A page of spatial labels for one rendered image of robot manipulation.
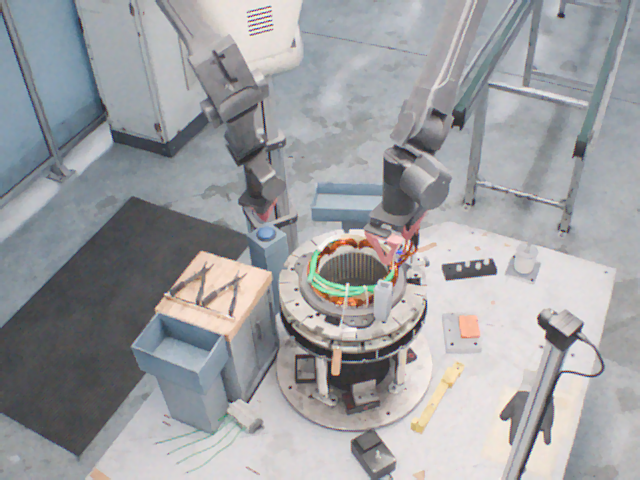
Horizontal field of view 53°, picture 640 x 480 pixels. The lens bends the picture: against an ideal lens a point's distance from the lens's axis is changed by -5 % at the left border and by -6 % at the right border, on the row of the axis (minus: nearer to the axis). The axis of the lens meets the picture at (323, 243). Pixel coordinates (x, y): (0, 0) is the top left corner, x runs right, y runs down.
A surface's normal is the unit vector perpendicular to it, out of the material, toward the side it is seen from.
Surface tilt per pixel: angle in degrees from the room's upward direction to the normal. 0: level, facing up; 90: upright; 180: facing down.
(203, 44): 22
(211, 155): 0
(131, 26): 90
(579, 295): 0
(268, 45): 90
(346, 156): 0
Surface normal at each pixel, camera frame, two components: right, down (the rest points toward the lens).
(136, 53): -0.47, 0.62
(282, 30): 0.44, 0.60
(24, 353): -0.04, -0.73
